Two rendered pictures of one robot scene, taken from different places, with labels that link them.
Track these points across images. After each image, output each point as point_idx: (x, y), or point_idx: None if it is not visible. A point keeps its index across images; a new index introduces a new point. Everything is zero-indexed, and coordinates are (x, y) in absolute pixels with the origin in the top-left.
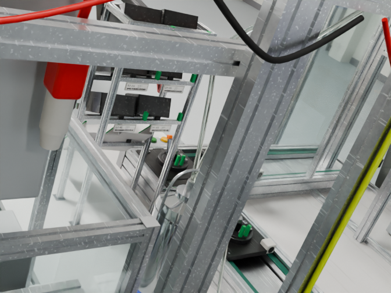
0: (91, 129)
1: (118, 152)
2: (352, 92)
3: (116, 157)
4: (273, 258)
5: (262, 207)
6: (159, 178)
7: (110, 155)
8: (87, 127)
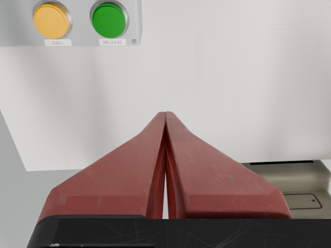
0: (219, 143)
1: (200, 42)
2: None
3: (224, 13)
4: None
5: None
6: None
7: (236, 23)
8: (224, 152)
